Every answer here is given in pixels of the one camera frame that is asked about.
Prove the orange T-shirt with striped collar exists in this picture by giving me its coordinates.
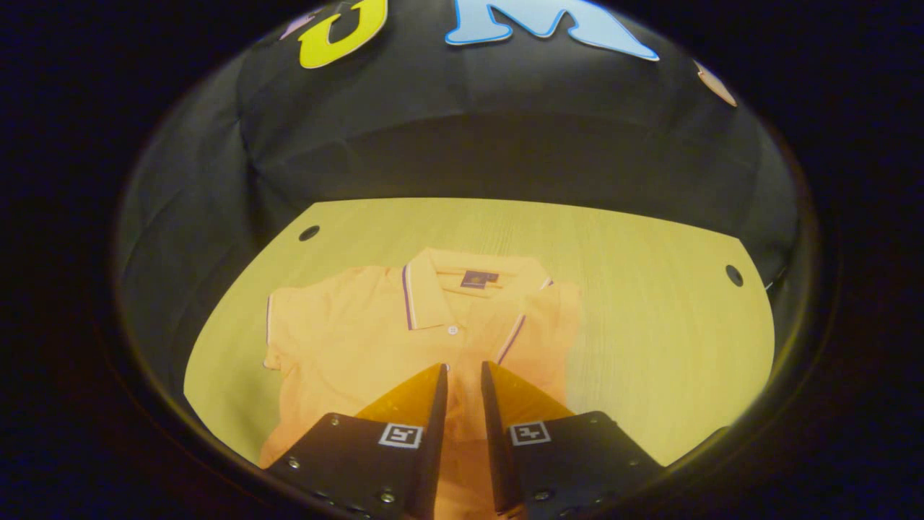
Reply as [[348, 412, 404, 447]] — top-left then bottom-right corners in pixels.
[[258, 247, 584, 520]]

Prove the black backdrop cloth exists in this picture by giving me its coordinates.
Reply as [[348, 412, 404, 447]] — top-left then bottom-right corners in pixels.
[[115, 0, 802, 463]]

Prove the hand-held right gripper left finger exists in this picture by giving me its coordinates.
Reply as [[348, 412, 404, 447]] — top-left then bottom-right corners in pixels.
[[266, 363, 448, 520]]

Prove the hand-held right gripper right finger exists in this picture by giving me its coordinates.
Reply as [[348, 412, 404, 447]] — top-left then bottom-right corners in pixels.
[[481, 361, 665, 518]]

